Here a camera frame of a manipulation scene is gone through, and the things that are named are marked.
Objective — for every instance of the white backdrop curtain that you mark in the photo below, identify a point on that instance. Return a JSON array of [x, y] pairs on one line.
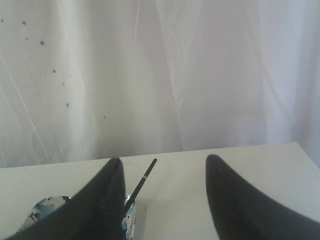
[[90, 79]]

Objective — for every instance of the white plate with blue paint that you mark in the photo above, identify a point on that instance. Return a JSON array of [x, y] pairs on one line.
[[48, 205]]

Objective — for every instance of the black paintbrush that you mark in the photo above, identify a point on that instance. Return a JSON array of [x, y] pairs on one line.
[[139, 186]]

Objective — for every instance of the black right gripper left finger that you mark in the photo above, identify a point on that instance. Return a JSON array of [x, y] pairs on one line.
[[96, 212]]

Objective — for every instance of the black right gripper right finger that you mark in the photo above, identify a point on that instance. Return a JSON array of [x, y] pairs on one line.
[[242, 212]]

